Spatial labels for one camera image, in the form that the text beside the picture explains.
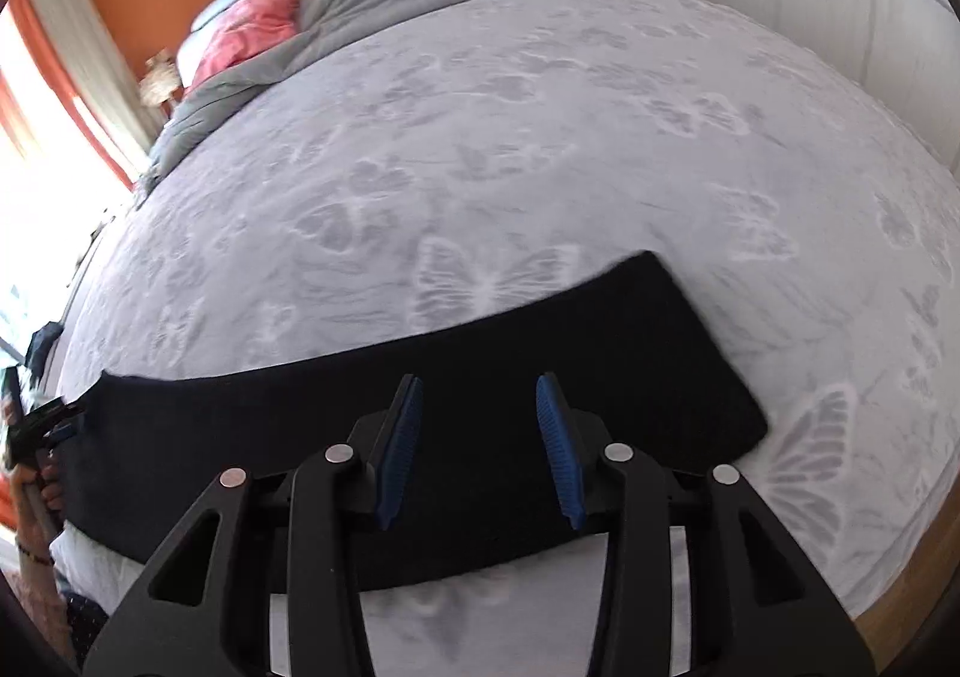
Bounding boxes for black pants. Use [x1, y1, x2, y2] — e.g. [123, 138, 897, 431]
[59, 253, 768, 591]

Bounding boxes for dark clothing on windowsill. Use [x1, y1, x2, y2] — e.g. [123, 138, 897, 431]
[25, 321, 64, 378]

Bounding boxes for left hand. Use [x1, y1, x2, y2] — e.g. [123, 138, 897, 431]
[10, 454, 64, 560]

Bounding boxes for grey butterfly bedspread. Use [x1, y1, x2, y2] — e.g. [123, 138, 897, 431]
[60, 0, 958, 664]

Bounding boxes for orange curtain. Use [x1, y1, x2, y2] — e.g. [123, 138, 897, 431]
[5, 0, 135, 193]

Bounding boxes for white bedside lamp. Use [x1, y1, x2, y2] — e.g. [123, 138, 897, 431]
[139, 50, 184, 116]

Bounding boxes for pink pillow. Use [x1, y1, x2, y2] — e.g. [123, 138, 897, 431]
[187, 0, 299, 92]

